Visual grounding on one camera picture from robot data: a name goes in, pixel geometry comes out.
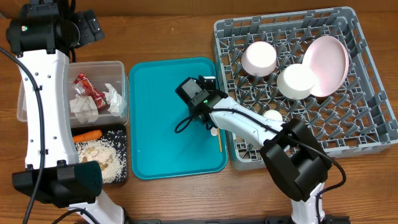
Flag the white plastic fork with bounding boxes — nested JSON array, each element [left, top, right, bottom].
[[210, 128, 218, 136]]

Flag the wooden chopstick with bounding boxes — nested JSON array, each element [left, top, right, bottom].
[[217, 128, 223, 153]]

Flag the red snack wrapper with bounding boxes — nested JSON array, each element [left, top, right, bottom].
[[73, 73, 108, 110]]

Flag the bowl with nuts and crumbs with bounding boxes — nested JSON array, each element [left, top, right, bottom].
[[241, 41, 277, 77]]

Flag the white plastic cup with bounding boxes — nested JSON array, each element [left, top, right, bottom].
[[263, 110, 283, 121]]

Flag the white napkin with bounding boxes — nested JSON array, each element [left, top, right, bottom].
[[70, 95, 98, 124], [103, 83, 123, 115]]

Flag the small white plate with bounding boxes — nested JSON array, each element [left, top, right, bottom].
[[277, 63, 318, 100]]

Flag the orange carrot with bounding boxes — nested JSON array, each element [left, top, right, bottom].
[[73, 129, 103, 143]]

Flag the large white plate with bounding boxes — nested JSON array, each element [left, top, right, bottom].
[[302, 35, 349, 97]]

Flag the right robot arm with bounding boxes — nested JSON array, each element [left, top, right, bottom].
[[175, 76, 331, 223]]

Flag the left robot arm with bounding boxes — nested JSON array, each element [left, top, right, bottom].
[[4, 0, 130, 223]]

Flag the grey dishwasher rack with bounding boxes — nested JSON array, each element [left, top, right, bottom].
[[213, 7, 397, 158]]

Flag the clear plastic storage bin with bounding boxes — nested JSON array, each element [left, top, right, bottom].
[[16, 60, 129, 126]]

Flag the teal serving tray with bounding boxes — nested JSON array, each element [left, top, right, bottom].
[[129, 57, 228, 180]]

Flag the black plastic tray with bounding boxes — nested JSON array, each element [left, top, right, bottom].
[[72, 124, 127, 184]]

